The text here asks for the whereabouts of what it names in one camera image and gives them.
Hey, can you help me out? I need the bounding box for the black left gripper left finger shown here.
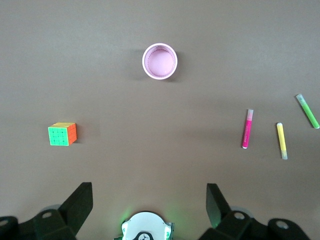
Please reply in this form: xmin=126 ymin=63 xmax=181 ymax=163
xmin=0 ymin=181 xmax=94 ymax=240

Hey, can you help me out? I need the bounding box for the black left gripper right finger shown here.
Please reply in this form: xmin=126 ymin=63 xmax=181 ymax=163
xmin=198 ymin=183 xmax=312 ymax=240

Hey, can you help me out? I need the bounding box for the pink marker pen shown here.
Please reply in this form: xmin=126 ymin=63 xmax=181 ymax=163
xmin=241 ymin=108 xmax=255 ymax=150

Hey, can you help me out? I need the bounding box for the multicolour puzzle cube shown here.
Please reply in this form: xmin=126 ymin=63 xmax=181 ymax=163
xmin=47 ymin=121 xmax=78 ymax=147

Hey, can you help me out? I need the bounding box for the yellow marker pen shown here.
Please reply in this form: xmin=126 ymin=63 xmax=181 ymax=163
xmin=276 ymin=122 xmax=289 ymax=160

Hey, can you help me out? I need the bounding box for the green marker pen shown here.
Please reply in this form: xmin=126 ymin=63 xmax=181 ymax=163
xmin=295 ymin=93 xmax=320 ymax=130

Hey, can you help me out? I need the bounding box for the pink plastic cup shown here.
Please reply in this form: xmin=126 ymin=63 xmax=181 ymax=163
xmin=141 ymin=42 xmax=179 ymax=81

